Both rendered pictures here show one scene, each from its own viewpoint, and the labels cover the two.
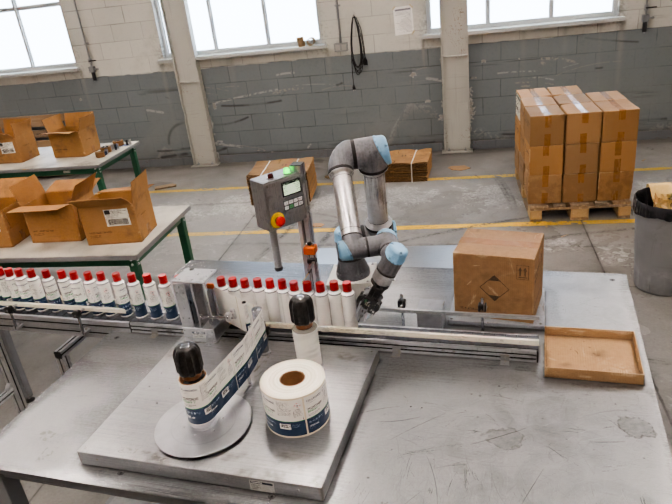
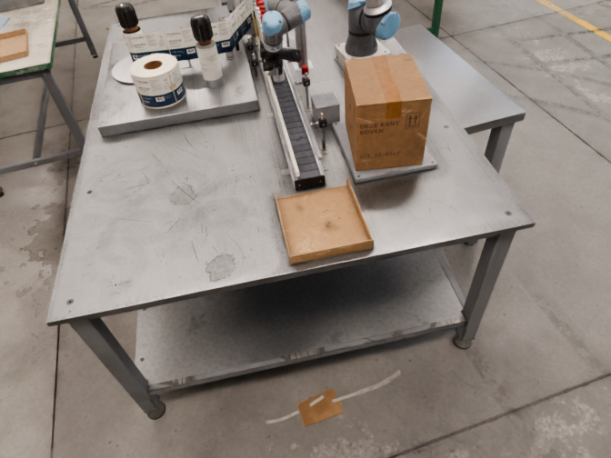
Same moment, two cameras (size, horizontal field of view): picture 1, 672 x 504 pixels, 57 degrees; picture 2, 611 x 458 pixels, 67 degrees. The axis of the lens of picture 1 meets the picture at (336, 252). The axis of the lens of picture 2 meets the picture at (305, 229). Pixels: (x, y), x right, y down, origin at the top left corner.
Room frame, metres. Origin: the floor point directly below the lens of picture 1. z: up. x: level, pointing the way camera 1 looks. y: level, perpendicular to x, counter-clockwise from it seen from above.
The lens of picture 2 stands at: (1.25, -1.73, 1.93)
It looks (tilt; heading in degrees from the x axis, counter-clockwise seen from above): 47 degrees down; 63
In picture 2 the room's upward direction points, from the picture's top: 6 degrees counter-clockwise
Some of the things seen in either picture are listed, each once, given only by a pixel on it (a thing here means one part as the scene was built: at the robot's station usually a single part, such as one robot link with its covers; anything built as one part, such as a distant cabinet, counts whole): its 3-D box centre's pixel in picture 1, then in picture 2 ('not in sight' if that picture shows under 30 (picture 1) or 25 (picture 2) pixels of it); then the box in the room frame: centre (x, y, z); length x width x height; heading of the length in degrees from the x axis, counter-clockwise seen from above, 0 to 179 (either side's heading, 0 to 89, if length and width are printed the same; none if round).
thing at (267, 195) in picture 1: (279, 199); not in sight; (2.21, 0.19, 1.38); 0.17 x 0.10 x 0.19; 125
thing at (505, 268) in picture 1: (499, 273); (383, 112); (2.16, -0.62, 0.99); 0.30 x 0.24 x 0.27; 63
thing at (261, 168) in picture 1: (283, 180); not in sight; (6.34, 0.47, 0.16); 0.65 x 0.54 x 0.32; 81
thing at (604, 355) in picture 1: (590, 353); (321, 218); (1.76, -0.83, 0.85); 0.30 x 0.26 x 0.04; 70
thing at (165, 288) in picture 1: (167, 296); not in sight; (2.31, 0.71, 0.98); 0.05 x 0.05 x 0.20
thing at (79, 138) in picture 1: (71, 135); not in sight; (5.98, 2.37, 0.97); 0.43 x 0.42 x 0.37; 164
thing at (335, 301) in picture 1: (336, 305); not in sight; (2.07, 0.02, 0.98); 0.05 x 0.05 x 0.20
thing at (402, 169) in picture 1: (400, 165); not in sight; (6.56, -0.81, 0.11); 0.65 x 0.54 x 0.22; 74
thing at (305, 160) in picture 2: (316, 332); (274, 69); (2.10, 0.11, 0.86); 1.65 x 0.08 x 0.04; 70
